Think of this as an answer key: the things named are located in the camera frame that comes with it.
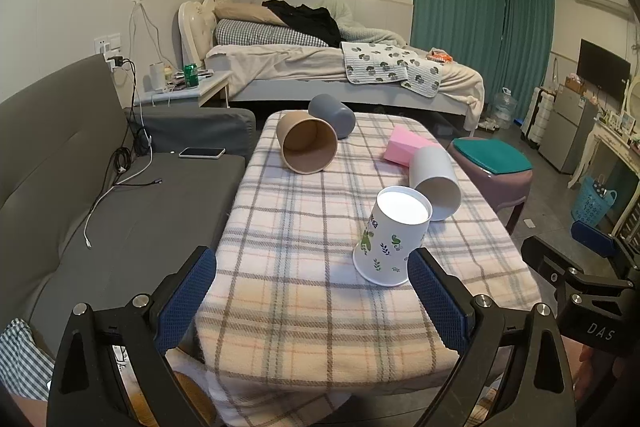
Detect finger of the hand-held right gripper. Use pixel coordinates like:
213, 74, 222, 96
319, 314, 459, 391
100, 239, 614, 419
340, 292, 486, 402
520, 236, 590, 290
571, 220, 640, 269

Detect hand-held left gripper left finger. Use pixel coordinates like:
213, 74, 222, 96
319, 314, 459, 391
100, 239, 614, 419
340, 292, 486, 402
47, 246, 218, 427

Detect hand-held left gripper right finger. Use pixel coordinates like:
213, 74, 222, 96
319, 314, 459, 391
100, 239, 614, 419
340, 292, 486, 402
406, 248, 577, 427

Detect white cup with leaf print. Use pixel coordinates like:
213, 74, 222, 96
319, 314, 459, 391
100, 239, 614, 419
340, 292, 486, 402
352, 186, 433, 289

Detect plain white cup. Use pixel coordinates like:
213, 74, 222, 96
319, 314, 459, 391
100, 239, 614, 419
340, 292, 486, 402
409, 146, 461, 222

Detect brown paper cup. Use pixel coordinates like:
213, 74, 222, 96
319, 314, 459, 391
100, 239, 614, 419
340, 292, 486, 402
276, 111, 339, 176

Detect grey cup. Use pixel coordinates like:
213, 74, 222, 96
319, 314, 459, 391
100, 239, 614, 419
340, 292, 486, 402
307, 94, 357, 140

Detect person's right hand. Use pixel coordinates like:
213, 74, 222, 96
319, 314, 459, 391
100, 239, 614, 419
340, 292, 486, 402
562, 338, 613, 408

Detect blue laundry basket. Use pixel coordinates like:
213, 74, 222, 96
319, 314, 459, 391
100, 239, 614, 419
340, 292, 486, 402
571, 177, 618, 228

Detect grey sofa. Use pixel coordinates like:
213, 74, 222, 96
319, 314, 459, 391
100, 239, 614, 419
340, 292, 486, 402
0, 53, 257, 358

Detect purple plastic stool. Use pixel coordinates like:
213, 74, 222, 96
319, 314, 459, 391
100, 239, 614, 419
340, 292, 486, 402
446, 138, 535, 235

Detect grey fridge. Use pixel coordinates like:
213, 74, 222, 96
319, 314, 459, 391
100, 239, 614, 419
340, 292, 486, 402
537, 84, 600, 175

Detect green seat cushion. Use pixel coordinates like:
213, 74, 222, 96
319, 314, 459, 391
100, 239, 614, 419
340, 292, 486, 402
452, 138, 533, 174

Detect plaid tablecloth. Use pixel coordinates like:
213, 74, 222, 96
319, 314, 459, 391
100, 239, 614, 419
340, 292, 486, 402
195, 109, 543, 427

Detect smartphone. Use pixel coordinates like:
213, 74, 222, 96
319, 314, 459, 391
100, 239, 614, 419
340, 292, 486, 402
178, 147, 226, 160

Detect large water bottle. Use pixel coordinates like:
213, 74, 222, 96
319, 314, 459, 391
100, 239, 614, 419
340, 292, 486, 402
492, 88, 518, 130

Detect pink sponge block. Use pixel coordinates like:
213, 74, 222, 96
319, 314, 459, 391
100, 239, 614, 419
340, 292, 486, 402
384, 124, 437, 168

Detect black television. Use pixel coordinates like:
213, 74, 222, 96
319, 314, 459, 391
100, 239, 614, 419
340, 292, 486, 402
576, 39, 632, 100

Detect person's checked shorts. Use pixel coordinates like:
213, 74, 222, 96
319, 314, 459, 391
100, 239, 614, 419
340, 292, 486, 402
0, 318, 55, 403

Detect white nightstand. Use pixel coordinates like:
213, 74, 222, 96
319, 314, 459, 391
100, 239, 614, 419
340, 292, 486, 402
132, 71, 233, 108

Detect leaf patterned mat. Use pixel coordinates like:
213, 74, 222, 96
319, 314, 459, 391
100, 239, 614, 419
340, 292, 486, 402
341, 41, 445, 98

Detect bed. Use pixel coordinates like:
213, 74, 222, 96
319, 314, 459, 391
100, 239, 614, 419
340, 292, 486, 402
177, 0, 486, 130

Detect white padded headboard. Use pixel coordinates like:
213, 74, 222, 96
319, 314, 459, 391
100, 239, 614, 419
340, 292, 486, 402
178, 0, 228, 68

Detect checked pillow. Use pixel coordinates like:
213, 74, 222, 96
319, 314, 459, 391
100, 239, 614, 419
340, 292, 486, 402
215, 19, 326, 48

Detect beige pillow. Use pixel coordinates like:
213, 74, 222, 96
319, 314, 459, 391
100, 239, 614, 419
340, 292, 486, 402
214, 2, 288, 28

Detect pale green quilt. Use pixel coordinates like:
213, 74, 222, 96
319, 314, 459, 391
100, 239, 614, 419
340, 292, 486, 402
320, 0, 411, 48

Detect black clothes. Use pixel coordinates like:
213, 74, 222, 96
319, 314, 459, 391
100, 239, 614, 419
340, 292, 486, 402
261, 0, 343, 48

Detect white charging cable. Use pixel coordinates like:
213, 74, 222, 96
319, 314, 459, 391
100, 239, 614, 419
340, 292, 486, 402
84, 99, 163, 250

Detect black cables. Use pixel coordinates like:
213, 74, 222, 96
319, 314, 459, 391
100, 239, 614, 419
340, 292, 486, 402
112, 59, 153, 175

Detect wall outlet with charger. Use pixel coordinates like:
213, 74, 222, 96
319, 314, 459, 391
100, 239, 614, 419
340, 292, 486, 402
94, 34, 127, 70

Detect white wall cables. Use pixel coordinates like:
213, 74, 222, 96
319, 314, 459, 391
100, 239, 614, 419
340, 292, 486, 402
129, 0, 168, 64

